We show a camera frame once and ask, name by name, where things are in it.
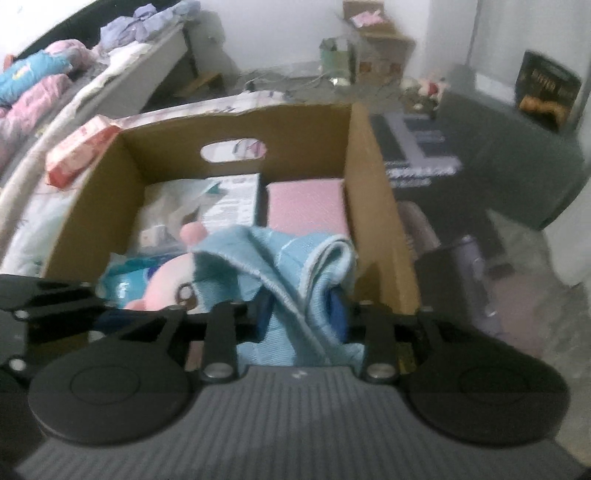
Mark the light blue checked towel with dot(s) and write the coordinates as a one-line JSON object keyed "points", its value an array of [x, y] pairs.
{"points": [[286, 258]]}

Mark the grey bed frame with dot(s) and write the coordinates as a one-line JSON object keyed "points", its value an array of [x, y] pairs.
{"points": [[157, 69]]}

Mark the brown cardboard box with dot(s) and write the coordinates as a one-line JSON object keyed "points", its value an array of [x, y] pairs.
{"points": [[369, 184]]}

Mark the purple clothes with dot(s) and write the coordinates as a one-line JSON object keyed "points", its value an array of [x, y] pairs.
{"points": [[138, 25]]}

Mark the pink plush toy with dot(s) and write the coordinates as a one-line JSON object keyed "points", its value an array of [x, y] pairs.
{"points": [[166, 281]]}

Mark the black grey patterned rug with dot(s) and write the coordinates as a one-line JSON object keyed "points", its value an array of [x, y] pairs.
{"points": [[415, 152]]}

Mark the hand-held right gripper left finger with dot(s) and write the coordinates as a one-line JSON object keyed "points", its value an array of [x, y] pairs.
{"points": [[219, 332]]}

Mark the dark bed headboard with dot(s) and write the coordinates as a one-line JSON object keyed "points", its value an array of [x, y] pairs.
{"points": [[69, 27]]}

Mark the white quilted mattress pad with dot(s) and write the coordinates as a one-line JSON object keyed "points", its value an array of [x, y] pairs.
{"points": [[124, 57]]}

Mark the small plush toys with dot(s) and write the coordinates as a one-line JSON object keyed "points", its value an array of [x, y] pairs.
{"points": [[425, 90]]}

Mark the white blue printed box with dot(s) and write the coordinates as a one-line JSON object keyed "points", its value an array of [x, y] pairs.
{"points": [[235, 198]]}

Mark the pink bubble wrap package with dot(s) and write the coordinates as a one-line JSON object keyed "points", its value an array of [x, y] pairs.
{"points": [[304, 203]]}

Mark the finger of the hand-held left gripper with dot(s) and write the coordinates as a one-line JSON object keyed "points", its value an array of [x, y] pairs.
{"points": [[55, 304]]}

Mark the light blue printed pillow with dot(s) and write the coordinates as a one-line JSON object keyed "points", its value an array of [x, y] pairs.
{"points": [[27, 74]]}

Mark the red wet wipes pack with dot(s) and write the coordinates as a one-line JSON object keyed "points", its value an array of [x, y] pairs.
{"points": [[78, 147]]}

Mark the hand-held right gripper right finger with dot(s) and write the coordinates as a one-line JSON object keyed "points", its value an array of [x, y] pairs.
{"points": [[337, 314]]}

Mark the blue soft pack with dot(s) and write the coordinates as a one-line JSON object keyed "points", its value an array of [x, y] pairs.
{"points": [[124, 281]]}

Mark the green paper bag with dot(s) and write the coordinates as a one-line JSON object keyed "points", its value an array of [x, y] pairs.
{"points": [[337, 57]]}

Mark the pink printed quilt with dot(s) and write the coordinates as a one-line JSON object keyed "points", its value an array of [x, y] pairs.
{"points": [[37, 97]]}

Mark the dark grey cabinet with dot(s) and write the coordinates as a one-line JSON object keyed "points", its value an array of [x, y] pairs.
{"points": [[508, 152]]}

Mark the dark printed box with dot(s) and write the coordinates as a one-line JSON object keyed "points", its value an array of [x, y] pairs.
{"points": [[549, 87]]}

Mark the small open cardboard box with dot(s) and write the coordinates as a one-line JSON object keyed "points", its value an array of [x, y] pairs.
{"points": [[383, 41]]}

